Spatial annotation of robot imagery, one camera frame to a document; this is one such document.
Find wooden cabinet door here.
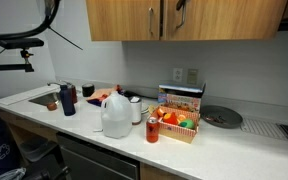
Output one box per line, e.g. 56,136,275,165
85,0,162,42
161,0,288,42

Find wooden base cabinet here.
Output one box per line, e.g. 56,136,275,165
0,108,185,180

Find black tray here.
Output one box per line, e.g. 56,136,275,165
121,87,159,100

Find orange toy slice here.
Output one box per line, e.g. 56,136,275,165
156,107,167,118

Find pale yellow toy piece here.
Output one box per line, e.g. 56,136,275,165
140,104,157,116

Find yellow orange toy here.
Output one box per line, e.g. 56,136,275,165
176,113,187,123

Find gray round pan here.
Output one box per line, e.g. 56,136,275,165
199,104,244,130

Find orange red toy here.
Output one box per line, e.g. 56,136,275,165
162,111,180,126

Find white tumbler with lid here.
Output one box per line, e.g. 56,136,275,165
128,95,143,126

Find peach cloth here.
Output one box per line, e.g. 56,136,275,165
85,86,119,103

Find batteries in pan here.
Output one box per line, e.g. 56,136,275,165
204,114,229,124

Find green toy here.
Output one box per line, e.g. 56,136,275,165
178,118,196,131

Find black cylindrical cup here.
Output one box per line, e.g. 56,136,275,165
81,82,96,98

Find orange checkered cardboard tray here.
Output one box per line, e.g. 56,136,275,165
149,105,202,145

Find translucent plastic milk jug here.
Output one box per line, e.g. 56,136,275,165
100,91,134,140

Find red soda can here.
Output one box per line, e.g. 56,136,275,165
145,116,160,144

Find blue cloth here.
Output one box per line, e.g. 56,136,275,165
86,97,104,108

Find dark red bottle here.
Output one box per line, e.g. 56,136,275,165
68,83,79,105

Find chrome faucet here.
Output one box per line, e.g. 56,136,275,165
46,80,74,89

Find dark blue water bottle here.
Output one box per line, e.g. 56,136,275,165
58,83,77,117

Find black red tripod head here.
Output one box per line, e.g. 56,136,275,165
19,48,36,66

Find brown round sponge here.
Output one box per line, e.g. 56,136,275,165
46,101,59,112

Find steel sink basin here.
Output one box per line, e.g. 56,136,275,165
28,91,62,108

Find black steel dishwasher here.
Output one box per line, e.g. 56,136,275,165
55,131,141,180

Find gray plastic bin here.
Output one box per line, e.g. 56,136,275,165
18,135,59,164

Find black equipment base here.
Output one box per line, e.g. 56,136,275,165
26,153,72,180

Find crumpled plastic bag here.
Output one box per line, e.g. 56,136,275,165
0,167,28,180

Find white wall outlet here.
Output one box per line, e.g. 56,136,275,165
172,67,184,83

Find beige wall switch plate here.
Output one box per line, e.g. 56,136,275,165
186,68,199,86

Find wire drying rack mat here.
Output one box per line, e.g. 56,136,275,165
239,117,288,141

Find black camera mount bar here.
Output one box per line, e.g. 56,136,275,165
0,37,46,50

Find black robot cable hose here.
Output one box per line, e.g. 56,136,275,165
0,0,62,42

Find black camera rig rail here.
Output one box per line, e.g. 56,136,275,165
0,62,36,73

